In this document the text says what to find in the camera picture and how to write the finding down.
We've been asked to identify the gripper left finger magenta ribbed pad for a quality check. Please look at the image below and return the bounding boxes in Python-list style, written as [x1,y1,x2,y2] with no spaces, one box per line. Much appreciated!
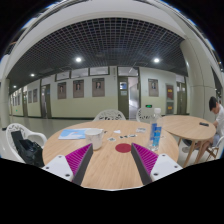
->
[41,143,94,186]

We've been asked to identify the white lattice chair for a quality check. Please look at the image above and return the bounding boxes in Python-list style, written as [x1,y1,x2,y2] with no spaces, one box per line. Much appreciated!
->
[136,108,154,123]
[94,109,125,121]

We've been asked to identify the black bag on chair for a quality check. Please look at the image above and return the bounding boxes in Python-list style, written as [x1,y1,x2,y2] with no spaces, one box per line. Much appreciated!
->
[11,131,44,168]

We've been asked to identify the white lattice chair centre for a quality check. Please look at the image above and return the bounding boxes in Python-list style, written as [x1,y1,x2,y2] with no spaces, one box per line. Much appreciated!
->
[94,109,125,121]

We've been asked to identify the seated person in white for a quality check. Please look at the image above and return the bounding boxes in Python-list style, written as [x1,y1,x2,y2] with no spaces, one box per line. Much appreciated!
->
[183,96,224,160]

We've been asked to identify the blue and white booklet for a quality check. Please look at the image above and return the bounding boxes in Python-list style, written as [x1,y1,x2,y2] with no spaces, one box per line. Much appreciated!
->
[58,128,87,140]

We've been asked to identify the white chair on left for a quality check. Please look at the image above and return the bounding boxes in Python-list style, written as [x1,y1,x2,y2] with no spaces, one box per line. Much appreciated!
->
[5,123,47,163]

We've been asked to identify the white lattice chair right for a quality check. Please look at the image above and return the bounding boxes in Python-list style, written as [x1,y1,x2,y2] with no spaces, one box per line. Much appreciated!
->
[136,108,154,123]

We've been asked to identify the wooden folding chair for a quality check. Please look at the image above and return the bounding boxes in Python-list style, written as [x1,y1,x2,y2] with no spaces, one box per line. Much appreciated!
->
[206,135,224,160]

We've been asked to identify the red round coaster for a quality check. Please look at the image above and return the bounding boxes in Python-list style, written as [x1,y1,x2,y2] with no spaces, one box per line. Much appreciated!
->
[115,143,131,153]

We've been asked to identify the open dark green door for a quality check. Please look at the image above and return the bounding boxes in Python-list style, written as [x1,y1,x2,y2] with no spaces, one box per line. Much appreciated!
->
[118,76,139,120]

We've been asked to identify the clear plastic water bottle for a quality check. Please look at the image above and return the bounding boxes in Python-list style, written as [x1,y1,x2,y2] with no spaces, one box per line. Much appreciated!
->
[149,108,163,151]

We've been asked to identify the small card pieces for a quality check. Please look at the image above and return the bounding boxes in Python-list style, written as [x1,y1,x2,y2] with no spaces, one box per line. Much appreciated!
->
[107,134,137,142]

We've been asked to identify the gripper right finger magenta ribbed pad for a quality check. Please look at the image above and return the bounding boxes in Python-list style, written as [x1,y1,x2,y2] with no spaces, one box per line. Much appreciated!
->
[130,142,183,186]

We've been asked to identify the black phone on table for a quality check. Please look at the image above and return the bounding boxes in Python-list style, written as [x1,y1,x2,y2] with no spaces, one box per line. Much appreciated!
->
[199,122,209,127]

